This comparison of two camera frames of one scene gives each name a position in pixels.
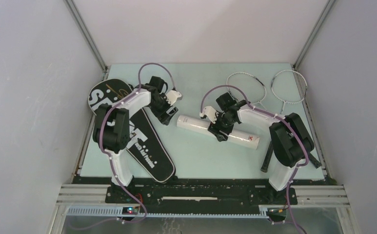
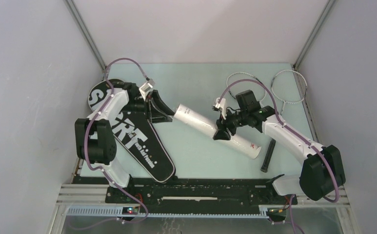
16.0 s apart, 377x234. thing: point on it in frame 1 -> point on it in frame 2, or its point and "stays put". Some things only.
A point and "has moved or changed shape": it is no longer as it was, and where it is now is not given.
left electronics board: [130, 210] stays put
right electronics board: [276, 214] stays put
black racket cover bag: [146, 143] stays put
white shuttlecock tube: [237, 137] has moved or changed shape
